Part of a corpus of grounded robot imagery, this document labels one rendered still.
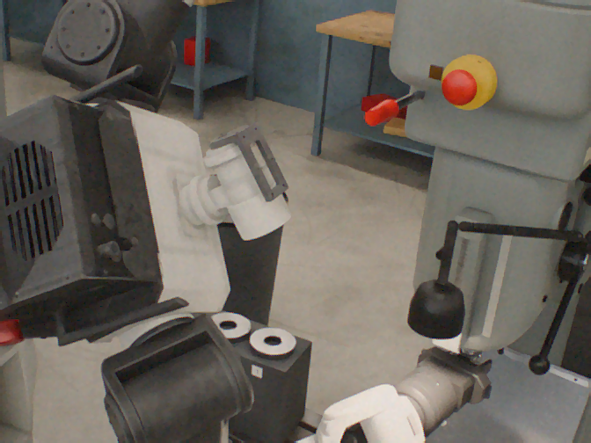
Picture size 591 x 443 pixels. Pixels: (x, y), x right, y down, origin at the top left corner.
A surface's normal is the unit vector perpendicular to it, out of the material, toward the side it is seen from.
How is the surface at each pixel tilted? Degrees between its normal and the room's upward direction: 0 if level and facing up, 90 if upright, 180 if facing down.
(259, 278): 94
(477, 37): 90
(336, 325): 0
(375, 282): 0
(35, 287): 64
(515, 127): 90
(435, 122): 90
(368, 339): 0
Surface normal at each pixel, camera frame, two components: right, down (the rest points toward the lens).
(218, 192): -0.31, 0.39
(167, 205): 0.85, -0.30
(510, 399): -0.44, -0.12
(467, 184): -0.54, 0.33
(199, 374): 0.18, -0.54
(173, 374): -0.04, -0.79
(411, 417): 0.66, -0.27
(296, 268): 0.08, -0.90
